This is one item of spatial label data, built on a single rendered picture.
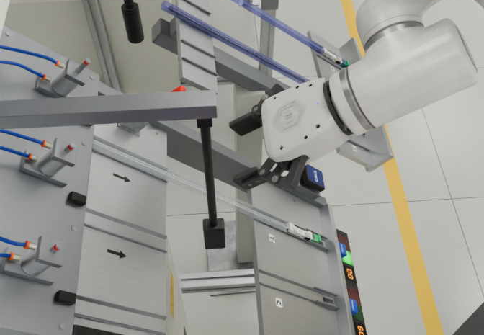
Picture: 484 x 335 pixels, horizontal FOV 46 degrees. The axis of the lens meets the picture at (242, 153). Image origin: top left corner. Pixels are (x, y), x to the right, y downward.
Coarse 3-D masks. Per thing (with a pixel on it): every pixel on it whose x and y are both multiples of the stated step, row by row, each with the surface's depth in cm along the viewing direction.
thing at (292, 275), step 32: (256, 192) 96; (288, 192) 103; (256, 224) 92; (320, 224) 106; (256, 256) 88; (288, 256) 94; (320, 256) 101; (256, 288) 85; (288, 288) 90; (320, 288) 95; (288, 320) 86; (320, 320) 92
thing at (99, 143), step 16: (96, 144) 73; (112, 144) 75; (128, 160) 76; (144, 160) 78; (160, 176) 80; (176, 176) 81; (240, 208) 89; (256, 208) 92; (272, 224) 94; (288, 224) 96
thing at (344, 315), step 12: (324, 216) 107; (324, 228) 105; (336, 240) 103; (336, 252) 101; (336, 264) 100; (336, 276) 99; (336, 288) 98; (336, 300) 97; (348, 300) 97; (336, 312) 96; (348, 312) 95; (348, 324) 94
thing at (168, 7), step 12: (168, 12) 93; (180, 12) 94; (192, 24) 96; (204, 24) 97; (216, 36) 99; (228, 36) 100; (240, 48) 102; (252, 48) 104; (264, 60) 105; (288, 72) 108
